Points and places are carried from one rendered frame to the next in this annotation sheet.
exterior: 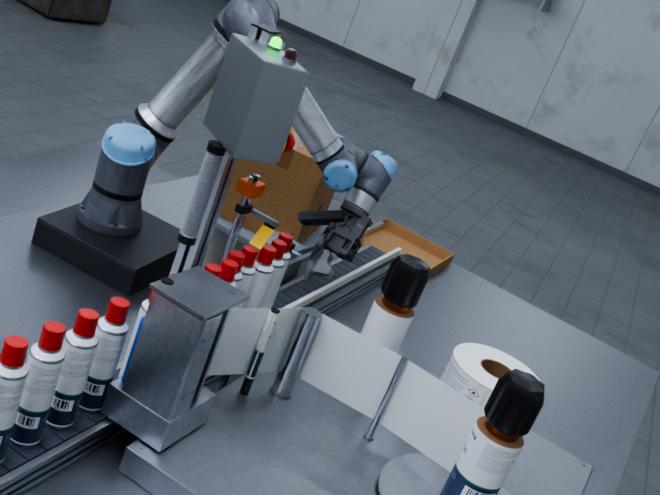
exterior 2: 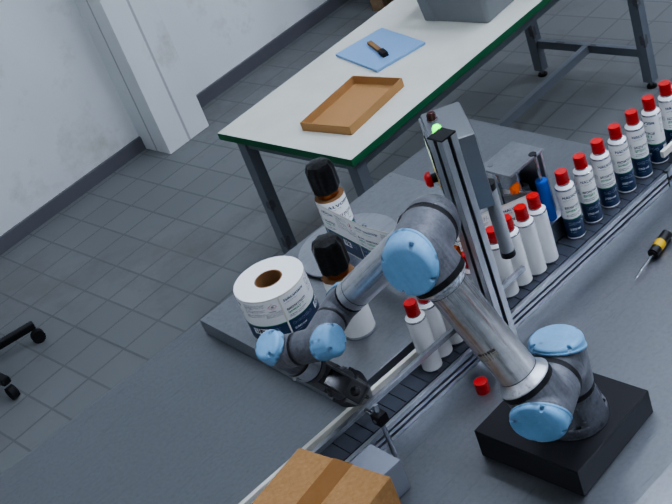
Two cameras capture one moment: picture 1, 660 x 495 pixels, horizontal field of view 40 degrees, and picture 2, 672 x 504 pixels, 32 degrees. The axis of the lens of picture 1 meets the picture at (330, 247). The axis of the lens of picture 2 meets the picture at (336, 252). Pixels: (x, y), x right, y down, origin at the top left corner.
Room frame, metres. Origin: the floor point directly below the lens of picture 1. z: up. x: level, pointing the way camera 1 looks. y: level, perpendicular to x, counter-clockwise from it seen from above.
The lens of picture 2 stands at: (3.59, 1.46, 2.67)
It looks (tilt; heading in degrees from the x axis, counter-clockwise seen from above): 32 degrees down; 221
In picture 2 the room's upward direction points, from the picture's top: 22 degrees counter-clockwise
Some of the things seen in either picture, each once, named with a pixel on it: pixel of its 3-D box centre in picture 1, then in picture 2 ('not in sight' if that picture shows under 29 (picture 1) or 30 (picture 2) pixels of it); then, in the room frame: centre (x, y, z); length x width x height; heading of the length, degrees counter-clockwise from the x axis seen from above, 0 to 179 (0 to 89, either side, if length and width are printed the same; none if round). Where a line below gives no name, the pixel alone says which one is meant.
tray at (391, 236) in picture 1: (401, 249); not in sight; (2.68, -0.21, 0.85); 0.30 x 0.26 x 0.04; 161
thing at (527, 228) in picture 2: not in sight; (528, 239); (1.44, 0.23, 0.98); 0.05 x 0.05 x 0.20
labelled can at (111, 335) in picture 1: (104, 354); (568, 203); (1.28, 0.28, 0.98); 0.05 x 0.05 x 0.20
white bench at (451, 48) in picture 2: not in sight; (463, 104); (-0.21, -0.84, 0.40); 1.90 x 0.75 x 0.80; 165
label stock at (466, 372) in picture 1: (483, 398); (277, 299); (1.71, -0.42, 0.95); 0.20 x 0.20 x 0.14
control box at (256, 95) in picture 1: (255, 99); (455, 159); (1.67, 0.23, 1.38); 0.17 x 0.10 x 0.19; 36
